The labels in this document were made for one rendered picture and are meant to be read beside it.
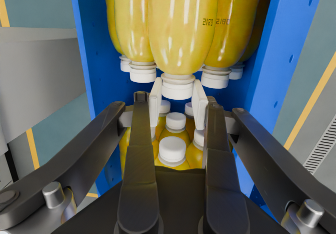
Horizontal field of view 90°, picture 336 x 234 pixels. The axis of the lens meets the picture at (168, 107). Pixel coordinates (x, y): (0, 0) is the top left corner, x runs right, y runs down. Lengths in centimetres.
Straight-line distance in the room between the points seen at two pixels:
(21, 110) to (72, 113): 108
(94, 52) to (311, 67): 161
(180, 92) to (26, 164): 237
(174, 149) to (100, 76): 18
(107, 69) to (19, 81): 42
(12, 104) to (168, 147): 56
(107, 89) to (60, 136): 169
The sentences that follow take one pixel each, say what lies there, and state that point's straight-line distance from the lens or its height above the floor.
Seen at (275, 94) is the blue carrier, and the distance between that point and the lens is 18.
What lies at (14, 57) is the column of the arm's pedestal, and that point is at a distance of 69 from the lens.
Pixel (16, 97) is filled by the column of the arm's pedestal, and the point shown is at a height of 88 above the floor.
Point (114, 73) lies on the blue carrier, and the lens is 35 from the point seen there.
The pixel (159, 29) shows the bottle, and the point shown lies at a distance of 17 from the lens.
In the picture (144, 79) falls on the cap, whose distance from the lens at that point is 24.
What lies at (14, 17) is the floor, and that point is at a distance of 181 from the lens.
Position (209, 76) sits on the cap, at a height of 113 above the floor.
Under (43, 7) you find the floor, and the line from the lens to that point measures 167.
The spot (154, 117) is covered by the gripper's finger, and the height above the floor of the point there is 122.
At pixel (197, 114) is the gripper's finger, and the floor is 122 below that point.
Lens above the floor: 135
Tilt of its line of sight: 65 degrees down
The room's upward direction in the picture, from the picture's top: 174 degrees counter-clockwise
